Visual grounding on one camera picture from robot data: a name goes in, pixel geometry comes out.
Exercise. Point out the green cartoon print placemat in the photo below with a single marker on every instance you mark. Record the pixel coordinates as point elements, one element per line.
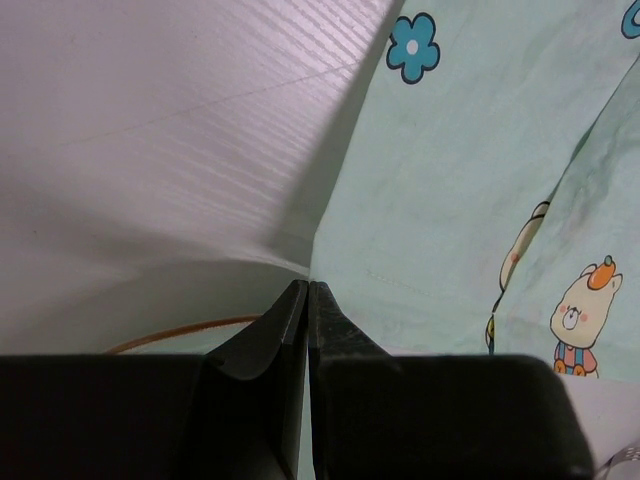
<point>401,151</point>

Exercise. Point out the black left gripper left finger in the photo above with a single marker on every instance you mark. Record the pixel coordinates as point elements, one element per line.
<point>254,395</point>

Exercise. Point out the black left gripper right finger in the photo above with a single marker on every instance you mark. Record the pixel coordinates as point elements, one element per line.
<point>331,335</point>

